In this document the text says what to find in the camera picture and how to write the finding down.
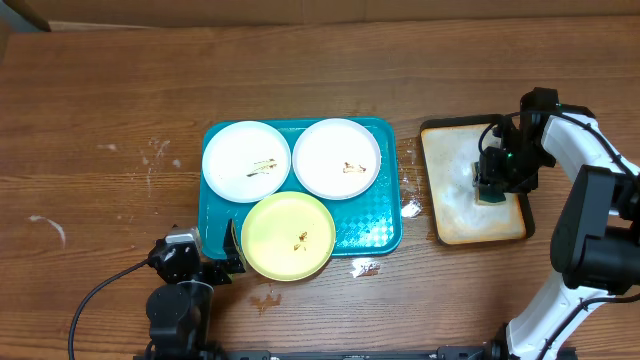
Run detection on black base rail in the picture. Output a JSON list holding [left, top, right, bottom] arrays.
[[133, 344, 501, 360]]

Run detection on green and yellow sponge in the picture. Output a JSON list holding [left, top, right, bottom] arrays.
[[474, 181, 506, 206]]

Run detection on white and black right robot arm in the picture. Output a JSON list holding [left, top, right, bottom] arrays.
[[473, 87, 639, 360]]

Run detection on yellow-green plate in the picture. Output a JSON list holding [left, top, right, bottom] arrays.
[[241, 191, 336, 282]]

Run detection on white plate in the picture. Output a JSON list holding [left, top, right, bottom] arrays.
[[292, 118, 382, 200], [202, 121, 291, 203]]

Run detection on teal plastic serving tray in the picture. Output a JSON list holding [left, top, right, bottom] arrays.
[[198, 117, 403, 259]]

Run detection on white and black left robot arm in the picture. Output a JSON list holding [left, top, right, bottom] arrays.
[[144, 220, 246, 360]]

